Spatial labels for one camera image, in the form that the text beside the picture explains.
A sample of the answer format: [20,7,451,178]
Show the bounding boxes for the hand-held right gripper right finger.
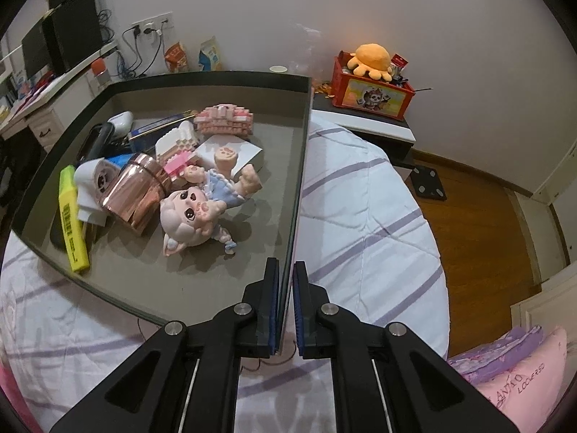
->
[292,261,519,433]

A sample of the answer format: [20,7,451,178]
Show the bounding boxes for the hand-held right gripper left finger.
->
[49,257,280,433]

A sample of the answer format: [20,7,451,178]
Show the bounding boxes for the pink box with black rim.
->
[10,70,314,357]

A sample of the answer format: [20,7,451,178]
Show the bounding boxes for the pig doll figure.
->
[159,144,263,258]

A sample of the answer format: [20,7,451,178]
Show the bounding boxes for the rose gold cup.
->
[101,152,174,237]

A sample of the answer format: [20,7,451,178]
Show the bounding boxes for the pink and white block toy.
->
[154,119,203,176]

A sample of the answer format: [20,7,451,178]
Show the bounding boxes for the yellow highlighter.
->
[58,165,91,274]

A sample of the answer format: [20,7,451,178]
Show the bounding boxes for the blue and gold lighter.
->
[127,115,194,140]

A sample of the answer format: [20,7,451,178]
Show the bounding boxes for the white plug adapter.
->
[73,157,122,227]

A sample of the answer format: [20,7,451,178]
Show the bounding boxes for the black remote control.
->
[49,123,117,251]

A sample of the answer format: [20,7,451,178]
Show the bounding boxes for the white earbuds case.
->
[107,110,135,138]

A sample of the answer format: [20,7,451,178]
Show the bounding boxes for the round table striped cloth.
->
[0,110,452,433]

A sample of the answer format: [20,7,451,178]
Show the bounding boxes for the purple blanket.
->
[446,325,544,386]

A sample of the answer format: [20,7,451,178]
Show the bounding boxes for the black floor scale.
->
[407,165,449,201]

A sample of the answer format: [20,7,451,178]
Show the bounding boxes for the black top low cabinet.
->
[310,90,416,167]

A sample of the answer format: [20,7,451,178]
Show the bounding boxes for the pink pillow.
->
[475,327,569,433]

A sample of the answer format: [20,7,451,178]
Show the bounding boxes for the red storage crate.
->
[331,54,416,122]

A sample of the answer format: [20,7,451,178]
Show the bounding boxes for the white cabinet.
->
[509,264,577,339]

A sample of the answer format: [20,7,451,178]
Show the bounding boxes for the pink blanket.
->
[0,361,32,433]

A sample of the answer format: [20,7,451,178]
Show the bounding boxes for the orange octopus plush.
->
[346,44,392,83]

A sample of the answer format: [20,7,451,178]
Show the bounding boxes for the blue and white snack bag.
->
[198,36,225,72]

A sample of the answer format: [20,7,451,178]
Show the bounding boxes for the orange snack bag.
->
[163,43,189,73]

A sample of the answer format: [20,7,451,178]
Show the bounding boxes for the white door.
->
[529,135,577,210]

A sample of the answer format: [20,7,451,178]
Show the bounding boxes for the white desk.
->
[0,43,120,154]

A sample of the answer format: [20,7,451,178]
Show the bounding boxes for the water bottle with orange cap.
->
[89,58,111,93]

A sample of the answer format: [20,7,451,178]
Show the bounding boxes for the black computer tower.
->
[41,0,104,75]

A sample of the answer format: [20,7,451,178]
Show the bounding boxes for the black monitor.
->
[20,20,52,82]

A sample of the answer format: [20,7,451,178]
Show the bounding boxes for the black power cable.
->
[122,27,140,77]

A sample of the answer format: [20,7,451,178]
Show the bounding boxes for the white wall sockets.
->
[131,14,174,37]

